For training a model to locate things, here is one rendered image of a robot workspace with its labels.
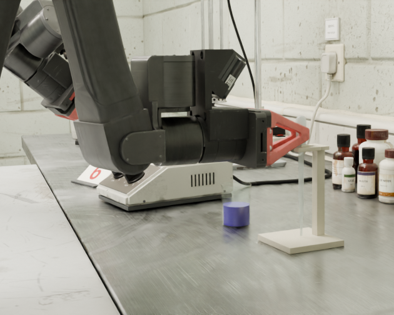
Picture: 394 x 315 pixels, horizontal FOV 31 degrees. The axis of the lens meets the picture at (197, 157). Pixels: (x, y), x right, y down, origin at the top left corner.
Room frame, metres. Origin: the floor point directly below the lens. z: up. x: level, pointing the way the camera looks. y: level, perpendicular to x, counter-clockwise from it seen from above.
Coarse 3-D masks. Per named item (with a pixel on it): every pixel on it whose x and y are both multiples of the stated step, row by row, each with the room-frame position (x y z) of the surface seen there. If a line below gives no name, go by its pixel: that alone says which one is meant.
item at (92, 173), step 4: (88, 168) 1.41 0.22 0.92; (92, 168) 1.40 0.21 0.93; (96, 168) 1.39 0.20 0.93; (84, 172) 1.41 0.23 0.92; (88, 172) 1.40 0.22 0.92; (92, 172) 1.39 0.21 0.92; (96, 172) 1.38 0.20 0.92; (100, 172) 1.37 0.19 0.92; (104, 172) 1.36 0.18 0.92; (108, 172) 1.35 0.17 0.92; (80, 176) 1.40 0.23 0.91; (84, 176) 1.39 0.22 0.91; (88, 176) 1.38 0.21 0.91; (92, 176) 1.38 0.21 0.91; (96, 176) 1.37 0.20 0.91; (100, 176) 1.36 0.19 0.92; (104, 176) 1.35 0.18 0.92; (96, 180) 1.35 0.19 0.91; (100, 180) 1.35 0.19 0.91
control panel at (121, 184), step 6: (150, 168) 1.15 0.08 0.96; (156, 168) 1.14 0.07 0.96; (144, 174) 1.14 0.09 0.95; (150, 174) 1.13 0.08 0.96; (108, 180) 1.19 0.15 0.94; (114, 180) 1.18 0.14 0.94; (120, 180) 1.17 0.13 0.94; (144, 180) 1.12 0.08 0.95; (108, 186) 1.17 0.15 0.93; (114, 186) 1.15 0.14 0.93; (120, 186) 1.14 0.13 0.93; (126, 186) 1.13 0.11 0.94; (132, 186) 1.12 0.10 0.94; (126, 192) 1.10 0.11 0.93
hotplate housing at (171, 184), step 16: (160, 176) 1.12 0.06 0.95; (176, 176) 1.14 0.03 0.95; (192, 176) 1.15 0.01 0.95; (208, 176) 1.17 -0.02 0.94; (224, 176) 1.18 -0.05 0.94; (112, 192) 1.14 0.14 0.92; (128, 192) 1.10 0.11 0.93; (144, 192) 1.11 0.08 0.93; (160, 192) 1.12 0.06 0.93; (176, 192) 1.14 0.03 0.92; (192, 192) 1.15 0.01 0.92; (208, 192) 1.17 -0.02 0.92; (128, 208) 1.10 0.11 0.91; (144, 208) 1.11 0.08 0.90
